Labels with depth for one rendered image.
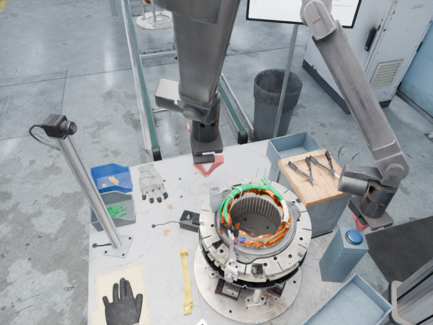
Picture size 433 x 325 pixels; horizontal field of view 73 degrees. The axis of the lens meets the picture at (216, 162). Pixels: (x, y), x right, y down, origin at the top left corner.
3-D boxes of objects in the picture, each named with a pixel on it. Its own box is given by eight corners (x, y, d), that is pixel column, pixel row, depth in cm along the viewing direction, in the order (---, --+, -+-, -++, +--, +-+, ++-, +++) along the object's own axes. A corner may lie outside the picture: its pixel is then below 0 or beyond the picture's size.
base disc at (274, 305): (183, 231, 116) (183, 230, 116) (274, 209, 123) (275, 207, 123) (209, 340, 91) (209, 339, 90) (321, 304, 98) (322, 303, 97)
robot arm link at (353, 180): (407, 167, 63) (401, 151, 70) (350, 157, 66) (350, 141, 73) (388, 211, 69) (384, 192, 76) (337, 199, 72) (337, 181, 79)
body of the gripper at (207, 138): (193, 157, 63) (192, 133, 57) (188, 124, 69) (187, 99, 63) (223, 154, 64) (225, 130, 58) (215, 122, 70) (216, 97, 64)
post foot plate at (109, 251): (133, 236, 116) (133, 236, 115) (125, 258, 110) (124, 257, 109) (112, 233, 117) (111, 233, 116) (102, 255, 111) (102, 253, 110)
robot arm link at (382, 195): (401, 191, 67) (399, 175, 71) (368, 184, 69) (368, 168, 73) (390, 210, 72) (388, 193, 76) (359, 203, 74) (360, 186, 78)
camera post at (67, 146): (123, 242, 114) (69, 130, 72) (120, 249, 112) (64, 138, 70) (116, 241, 115) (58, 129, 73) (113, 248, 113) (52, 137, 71)
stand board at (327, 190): (277, 164, 107) (278, 159, 105) (323, 152, 111) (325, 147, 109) (305, 207, 94) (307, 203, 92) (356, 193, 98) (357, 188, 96)
